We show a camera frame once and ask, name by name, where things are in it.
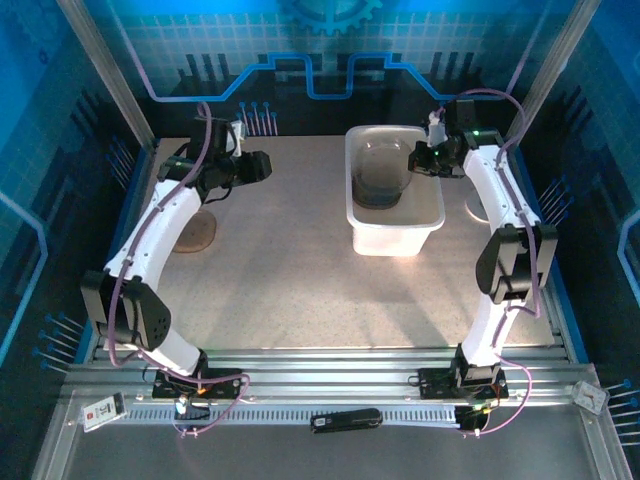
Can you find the white translucent plastic bin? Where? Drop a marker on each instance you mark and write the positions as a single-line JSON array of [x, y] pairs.
[[390, 242]]

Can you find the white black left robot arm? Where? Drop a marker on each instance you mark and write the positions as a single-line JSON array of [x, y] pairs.
[[150, 230]]

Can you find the white round disc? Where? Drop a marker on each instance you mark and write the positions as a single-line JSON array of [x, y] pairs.
[[475, 212]]

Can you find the black oblong device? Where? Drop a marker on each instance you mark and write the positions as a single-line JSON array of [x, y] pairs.
[[345, 420]]

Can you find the white label card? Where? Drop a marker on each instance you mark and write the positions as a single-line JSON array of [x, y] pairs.
[[102, 412]]

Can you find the small square clock tag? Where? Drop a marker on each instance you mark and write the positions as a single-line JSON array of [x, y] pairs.
[[590, 396]]

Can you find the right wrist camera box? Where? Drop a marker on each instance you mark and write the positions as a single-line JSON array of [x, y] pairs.
[[437, 130]]

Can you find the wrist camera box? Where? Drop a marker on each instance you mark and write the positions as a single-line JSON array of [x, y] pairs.
[[437, 130], [237, 137]]

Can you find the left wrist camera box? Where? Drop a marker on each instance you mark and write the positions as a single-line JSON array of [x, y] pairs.
[[237, 137]]

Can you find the aluminium frame post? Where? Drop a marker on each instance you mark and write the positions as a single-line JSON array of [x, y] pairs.
[[550, 75], [110, 75]]

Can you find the aluminium rail frame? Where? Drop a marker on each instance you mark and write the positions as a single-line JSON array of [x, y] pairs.
[[325, 372]]

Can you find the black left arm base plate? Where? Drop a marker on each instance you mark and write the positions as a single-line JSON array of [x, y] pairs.
[[225, 387]]

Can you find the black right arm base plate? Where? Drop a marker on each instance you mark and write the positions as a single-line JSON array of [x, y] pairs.
[[435, 385]]

